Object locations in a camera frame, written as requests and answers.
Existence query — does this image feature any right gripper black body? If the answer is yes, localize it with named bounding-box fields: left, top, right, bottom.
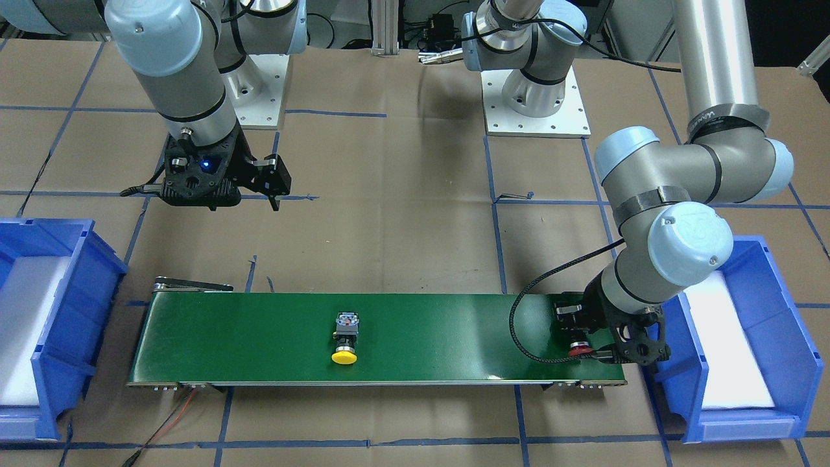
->
left=158, top=125, right=291, bottom=210

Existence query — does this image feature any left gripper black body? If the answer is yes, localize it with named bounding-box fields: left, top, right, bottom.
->
left=554, top=277, right=672, bottom=366

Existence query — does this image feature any red mushroom push button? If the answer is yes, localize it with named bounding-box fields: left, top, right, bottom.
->
left=568, top=338, right=594, bottom=357

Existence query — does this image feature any yellow mushroom push button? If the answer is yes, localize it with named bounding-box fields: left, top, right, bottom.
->
left=331, top=311, right=361, bottom=365

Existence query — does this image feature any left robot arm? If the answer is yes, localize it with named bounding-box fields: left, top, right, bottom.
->
left=460, top=1, right=794, bottom=366

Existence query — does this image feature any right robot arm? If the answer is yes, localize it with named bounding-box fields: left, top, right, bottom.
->
left=2, top=1, right=307, bottom=211

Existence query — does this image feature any white foam pad bin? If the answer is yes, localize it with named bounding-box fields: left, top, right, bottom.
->
left=1, top=256, right=70, bottom=406
left=685, top=270, right=775, bottom=410

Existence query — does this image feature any blue plastic bin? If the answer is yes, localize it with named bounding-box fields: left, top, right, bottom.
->
left=653, top=235, right=824, bottom=444
left=1, top=218, right=127, bottom=441

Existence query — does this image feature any green conveyor belt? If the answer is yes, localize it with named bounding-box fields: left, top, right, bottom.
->
left=128, top=289, right=626, bottom=387

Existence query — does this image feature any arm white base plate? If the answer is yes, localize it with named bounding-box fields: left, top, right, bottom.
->
left=480, top=68, right=592, bottom=138
left=222, top=55, right=290, bottom=130

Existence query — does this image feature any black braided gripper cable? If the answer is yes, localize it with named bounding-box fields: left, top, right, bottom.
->
left=508, top=237, right=626, bottom=364

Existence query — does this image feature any aluminium frame post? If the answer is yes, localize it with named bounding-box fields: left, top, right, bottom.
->
left=370, top=0, right=402, bottom=56

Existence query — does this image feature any red and black conveyor wire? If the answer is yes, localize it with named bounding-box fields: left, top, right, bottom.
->
left=121, top=387, right=199, bottom=467

